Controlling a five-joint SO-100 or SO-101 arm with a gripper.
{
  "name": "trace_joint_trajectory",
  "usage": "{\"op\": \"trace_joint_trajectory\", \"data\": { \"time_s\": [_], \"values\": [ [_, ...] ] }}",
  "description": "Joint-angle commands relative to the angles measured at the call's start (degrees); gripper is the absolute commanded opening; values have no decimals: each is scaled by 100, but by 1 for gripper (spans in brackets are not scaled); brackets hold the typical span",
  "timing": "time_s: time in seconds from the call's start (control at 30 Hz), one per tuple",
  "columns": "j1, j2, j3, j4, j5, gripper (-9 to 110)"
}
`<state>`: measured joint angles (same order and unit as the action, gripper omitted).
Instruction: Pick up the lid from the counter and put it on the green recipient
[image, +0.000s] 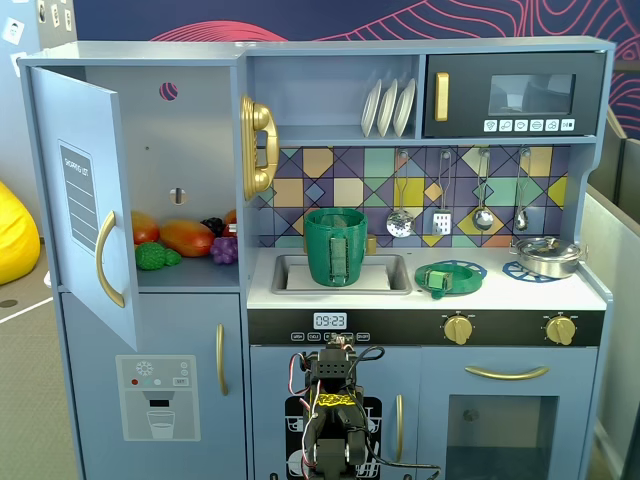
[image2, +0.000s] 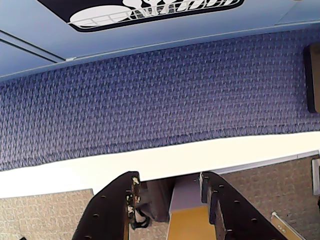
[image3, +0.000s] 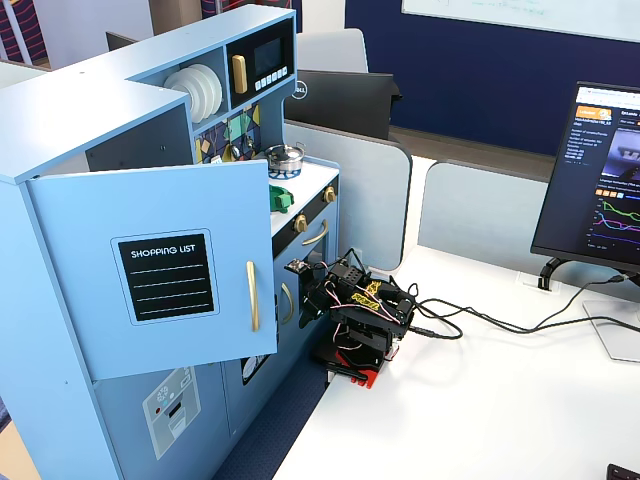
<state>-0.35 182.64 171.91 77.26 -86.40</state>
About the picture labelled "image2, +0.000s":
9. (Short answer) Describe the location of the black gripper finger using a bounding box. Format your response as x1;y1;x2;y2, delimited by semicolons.
199;171;289;240
71;170;142;240

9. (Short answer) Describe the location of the dark rectangular object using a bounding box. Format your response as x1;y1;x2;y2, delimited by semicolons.
303;42;320;114

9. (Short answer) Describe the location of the blue toy kitchen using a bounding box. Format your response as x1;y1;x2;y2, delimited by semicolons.
0;0;320;82

